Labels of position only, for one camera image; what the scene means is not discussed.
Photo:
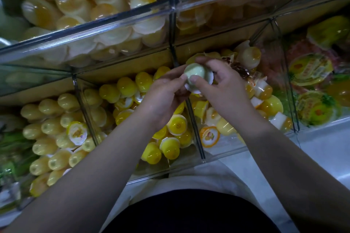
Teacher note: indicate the pile of pastel jelly cups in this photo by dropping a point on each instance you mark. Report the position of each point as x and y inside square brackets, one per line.
[270, 104]

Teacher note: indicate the black shirt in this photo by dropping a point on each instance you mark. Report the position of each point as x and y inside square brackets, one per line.
[191, 213]

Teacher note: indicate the pile of yellow jelly cups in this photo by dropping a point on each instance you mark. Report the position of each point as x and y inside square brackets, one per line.
[126, 85]

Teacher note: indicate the pile of orange-lid jelly cups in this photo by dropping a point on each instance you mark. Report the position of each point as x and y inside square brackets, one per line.
[82, 0]

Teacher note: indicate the single green jelly cup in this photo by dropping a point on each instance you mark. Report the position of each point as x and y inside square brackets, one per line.
[196, 71]

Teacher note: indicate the person's left hand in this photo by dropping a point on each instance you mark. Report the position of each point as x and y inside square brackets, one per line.
[158, 102]

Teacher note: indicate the person's right hand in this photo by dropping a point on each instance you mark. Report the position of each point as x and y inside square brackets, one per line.
[227, 96]

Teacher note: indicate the light grey shorts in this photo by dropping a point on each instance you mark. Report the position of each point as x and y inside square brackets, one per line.
[191, 178]

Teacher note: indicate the person's right forearm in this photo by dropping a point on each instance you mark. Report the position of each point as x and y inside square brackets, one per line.
[301, 181]

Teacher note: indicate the person's left forearm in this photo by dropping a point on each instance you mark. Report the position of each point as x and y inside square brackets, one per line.
[82, 186]

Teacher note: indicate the pile of pale yellow jelly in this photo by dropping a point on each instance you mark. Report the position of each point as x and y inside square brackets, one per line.
[49, 126]

